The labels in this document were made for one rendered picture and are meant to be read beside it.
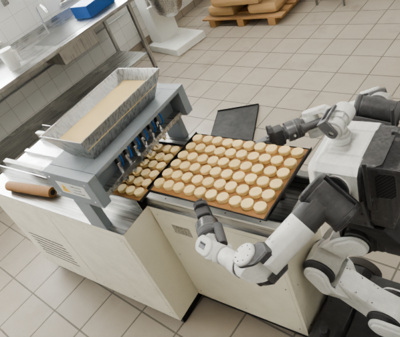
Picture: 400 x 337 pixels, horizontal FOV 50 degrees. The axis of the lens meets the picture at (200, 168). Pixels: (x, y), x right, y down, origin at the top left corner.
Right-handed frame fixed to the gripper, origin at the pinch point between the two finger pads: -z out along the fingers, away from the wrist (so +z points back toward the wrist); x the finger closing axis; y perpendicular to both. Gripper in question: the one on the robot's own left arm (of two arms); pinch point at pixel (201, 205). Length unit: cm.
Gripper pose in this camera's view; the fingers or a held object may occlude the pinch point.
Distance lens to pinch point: 172.3
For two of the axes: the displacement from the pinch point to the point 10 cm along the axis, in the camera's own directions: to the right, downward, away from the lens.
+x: -3.2, -7.3, -6.0
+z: 1.7, 5.8, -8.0
